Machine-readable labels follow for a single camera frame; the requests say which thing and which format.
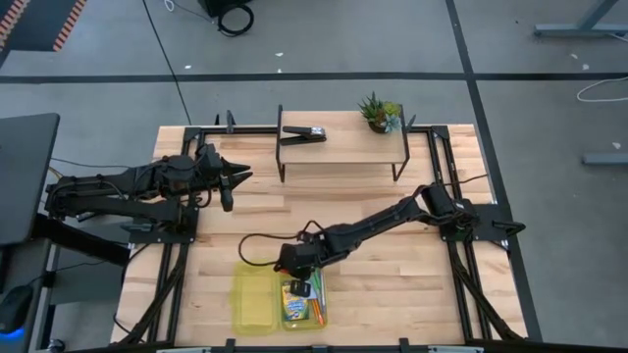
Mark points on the black aluminium table frame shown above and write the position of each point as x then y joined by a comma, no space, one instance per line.
245,130

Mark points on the yellow transparent pencil case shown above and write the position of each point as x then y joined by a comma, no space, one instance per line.
252,301

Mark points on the black computer mouse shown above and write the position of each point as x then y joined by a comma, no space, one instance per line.
15,309

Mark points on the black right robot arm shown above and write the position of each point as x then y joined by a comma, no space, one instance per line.
392,216

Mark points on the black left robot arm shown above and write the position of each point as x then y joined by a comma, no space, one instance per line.
98,188

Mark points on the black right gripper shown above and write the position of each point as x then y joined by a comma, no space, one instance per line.
299,260

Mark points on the black orange-striped floor mat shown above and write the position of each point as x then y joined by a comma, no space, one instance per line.
44,19

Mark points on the white notepad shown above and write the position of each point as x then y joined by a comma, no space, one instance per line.
312,293

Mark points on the long grey desk foot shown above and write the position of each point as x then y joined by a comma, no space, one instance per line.
579,30

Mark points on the small potted succulent plant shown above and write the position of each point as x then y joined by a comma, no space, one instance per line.
379,115

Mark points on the Crayola crayon box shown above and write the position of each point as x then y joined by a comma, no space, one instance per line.
294,309

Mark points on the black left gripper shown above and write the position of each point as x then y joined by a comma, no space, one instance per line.
213,169

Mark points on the wooden riser shelf black legs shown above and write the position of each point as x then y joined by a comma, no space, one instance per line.
343,142

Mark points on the short grey desk foot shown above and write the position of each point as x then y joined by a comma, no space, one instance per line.
606,159

